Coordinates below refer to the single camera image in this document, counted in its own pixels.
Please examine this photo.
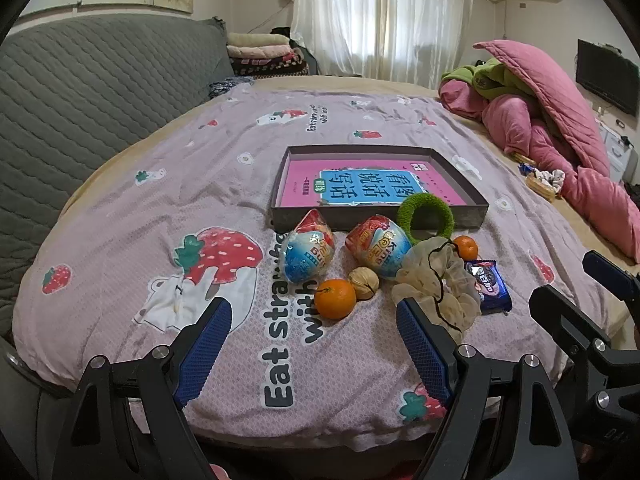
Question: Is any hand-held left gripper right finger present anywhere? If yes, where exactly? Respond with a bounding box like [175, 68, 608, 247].
[395, 297, 581, 480]

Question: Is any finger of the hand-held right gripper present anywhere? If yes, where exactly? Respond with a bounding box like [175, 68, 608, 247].
[528, 284, 615, 362]
[582, 249, 640, 306]

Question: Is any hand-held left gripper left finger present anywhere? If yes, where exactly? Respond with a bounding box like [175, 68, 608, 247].
[65, 297, 235, 480]

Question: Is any beige mesh scrunchie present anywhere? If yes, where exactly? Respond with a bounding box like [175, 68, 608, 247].
[391, 238, 482, 333]

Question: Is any blue cookie packet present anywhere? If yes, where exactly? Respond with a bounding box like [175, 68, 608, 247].
[465, 259, 512, 316]

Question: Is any walnut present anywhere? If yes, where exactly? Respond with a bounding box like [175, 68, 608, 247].
[348, 267, 382, 301]

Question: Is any orange mandarin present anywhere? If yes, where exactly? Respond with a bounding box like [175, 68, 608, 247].
[454, 235, 480, 262]
[314, 279, 357, 320]

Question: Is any toy egg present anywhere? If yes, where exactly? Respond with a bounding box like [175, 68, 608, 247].
[281, 209, 335, 285]
[345, 214, 413, 281]

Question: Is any green fuzzy ring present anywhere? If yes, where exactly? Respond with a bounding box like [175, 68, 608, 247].
[397, 192, 455, 247]

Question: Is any grey shallow cardboard box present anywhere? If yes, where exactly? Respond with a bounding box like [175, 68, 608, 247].
[266, 146, 490, 233]

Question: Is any yellow biscuit packet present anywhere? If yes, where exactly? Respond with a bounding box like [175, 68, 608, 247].
[527, 176, 558, 202]

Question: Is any white patterned cloth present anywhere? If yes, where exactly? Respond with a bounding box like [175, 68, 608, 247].
[532, 167, 566, 186]

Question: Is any white drawer cabinet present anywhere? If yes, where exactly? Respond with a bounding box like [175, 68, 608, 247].
[597, 120, 636, 181]

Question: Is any pink quilt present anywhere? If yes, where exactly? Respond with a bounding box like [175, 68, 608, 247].
[439, 39, 640, 256]

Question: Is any black television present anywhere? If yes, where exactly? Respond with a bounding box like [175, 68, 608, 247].
[575, 39, 640, 117]

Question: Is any pink and blue book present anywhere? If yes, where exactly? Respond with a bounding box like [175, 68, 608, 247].
[278, 160, 453, 209]

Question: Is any green blanket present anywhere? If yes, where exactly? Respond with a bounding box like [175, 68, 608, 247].
[442, 57, 538, 106]

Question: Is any dark floral cloth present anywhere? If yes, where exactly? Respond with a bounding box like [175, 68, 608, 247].
[207, 76, 256, 101]

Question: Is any grey quilted sofa cover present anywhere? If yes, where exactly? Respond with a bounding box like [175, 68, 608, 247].
[0, 17, 236, 346]

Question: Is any stack of folded blankets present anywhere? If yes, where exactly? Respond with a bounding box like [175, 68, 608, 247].
[226, 32, 310, 78]

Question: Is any white sheer curtain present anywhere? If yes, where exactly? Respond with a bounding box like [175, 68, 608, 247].
[290, 0, 476, 78]

